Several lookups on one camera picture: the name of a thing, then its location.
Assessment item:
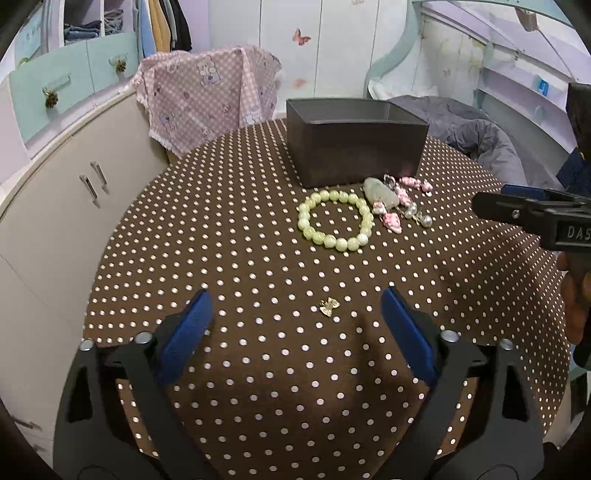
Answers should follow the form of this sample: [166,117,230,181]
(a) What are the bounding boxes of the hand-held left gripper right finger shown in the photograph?
[379,285,548,480]

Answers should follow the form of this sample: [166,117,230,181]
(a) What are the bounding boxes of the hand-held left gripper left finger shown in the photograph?
[55,289,214,480]

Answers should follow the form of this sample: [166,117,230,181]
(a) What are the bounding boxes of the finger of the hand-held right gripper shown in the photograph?
[501,184,591,206]
[471,191,561,228]

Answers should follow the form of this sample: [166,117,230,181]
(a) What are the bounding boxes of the dark grey box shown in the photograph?
[285,97,430,189]

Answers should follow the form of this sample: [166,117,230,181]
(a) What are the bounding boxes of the person's right hand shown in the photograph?
[556,252,591,346]

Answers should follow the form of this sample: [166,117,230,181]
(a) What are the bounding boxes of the grey padded jacket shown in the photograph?
[385,95,530,188]

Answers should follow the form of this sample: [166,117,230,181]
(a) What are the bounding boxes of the pink bead charm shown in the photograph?
[400,176,434,193]

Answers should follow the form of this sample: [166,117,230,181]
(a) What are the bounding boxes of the pink bow charm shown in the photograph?
[374,202,404,235]

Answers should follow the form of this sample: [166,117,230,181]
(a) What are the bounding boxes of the pale jade pendant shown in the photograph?
[363,178,400,212]

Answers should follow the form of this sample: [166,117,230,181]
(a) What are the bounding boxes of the beige cabinet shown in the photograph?
[0,87,172,464]

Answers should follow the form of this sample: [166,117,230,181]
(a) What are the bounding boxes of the pink bear-print cloth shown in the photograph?
[130,44,284,158]

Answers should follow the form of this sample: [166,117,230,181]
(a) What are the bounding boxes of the teal drawer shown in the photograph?
[85,34,140,97]
[8,52,97,145]

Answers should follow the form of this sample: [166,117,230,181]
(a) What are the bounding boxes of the black hanging garment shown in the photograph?
[163,0,193,53]

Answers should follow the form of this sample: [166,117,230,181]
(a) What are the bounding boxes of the light blue hanging garment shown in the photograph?
[137,0,158,55]

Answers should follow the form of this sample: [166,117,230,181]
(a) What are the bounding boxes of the yellow hanging garment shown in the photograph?
[148,0,172,52]

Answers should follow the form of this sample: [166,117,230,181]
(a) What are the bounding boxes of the folded jeans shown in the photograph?
[63,23,101,45]

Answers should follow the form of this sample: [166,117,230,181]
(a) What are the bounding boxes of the white wall shelf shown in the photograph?
[475,44,575,155]

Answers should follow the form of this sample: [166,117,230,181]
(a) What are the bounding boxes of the green bead bracelet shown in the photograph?
[297,189,375,253]

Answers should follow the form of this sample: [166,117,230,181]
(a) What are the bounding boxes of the silver cabinet handle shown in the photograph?
[79,174,102,209]
[90,161,111,194]

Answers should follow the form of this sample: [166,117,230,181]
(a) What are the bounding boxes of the teal curved bed frame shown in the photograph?
[366,0,428,99]

